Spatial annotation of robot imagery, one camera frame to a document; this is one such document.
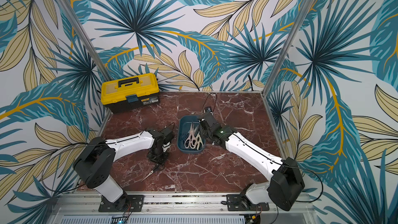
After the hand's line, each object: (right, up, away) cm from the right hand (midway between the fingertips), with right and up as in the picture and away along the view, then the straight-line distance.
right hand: (207, 126), depth 82 cm
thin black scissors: (-25, -22, +2) cm, 33 cm away
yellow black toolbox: (-48, +19, +15) cm, 54 cm away
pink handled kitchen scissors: (-9, -10, +6) cm, 15 cm away
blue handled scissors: (-13, -8, +11) cm, 19 cm away
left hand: (-25, -21, +2) cm, 33 cm away
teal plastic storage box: (-14, -1, +18) cm, 23 cm away
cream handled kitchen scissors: (-5, -9, +10) cm, 15 cm away
